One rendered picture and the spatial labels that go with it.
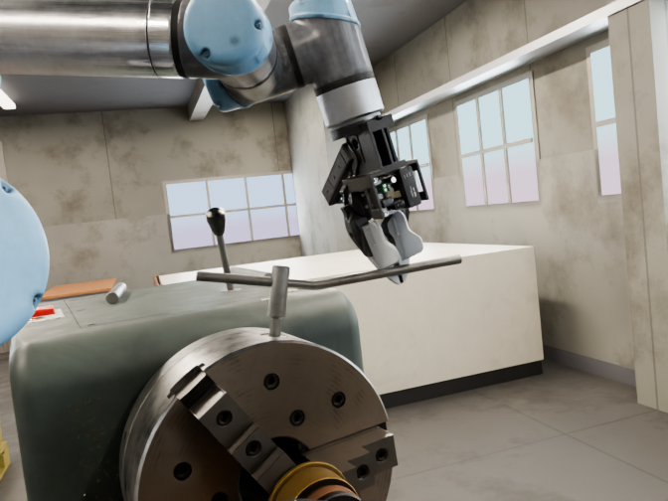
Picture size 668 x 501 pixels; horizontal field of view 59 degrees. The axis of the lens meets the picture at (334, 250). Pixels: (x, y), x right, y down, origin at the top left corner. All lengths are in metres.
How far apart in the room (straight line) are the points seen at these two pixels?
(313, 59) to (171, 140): 8.28
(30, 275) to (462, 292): 4.01
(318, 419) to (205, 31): 0.44
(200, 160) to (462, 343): 5.63
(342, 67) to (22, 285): 0.44
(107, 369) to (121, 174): 8.14
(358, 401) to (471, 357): 3.69
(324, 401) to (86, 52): 0.45
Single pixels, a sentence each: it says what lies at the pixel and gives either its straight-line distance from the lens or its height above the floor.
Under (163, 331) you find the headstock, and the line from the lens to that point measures 0.83.
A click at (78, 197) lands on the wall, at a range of 8.92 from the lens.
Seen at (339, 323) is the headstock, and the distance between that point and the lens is 0.90.
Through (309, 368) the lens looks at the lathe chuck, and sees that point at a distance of 0.71.
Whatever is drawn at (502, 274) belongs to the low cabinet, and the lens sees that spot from 4.48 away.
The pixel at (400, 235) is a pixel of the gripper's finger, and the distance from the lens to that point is 0.77.
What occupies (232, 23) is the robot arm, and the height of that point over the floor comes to 1.55.
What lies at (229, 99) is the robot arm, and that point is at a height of 1.52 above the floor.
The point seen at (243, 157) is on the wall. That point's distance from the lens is 9.06.
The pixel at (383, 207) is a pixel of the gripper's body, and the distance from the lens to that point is 0.70.
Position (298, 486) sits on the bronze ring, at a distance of 0.62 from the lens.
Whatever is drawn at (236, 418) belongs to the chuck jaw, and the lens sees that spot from 0.65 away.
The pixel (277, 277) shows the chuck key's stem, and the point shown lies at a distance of 0.72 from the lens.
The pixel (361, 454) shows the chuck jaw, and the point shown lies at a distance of 0.70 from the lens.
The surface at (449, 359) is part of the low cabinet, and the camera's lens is 4.34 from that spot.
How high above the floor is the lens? 1.38
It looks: 4 degrees down
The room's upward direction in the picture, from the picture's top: 6 degrees counter-clockwise
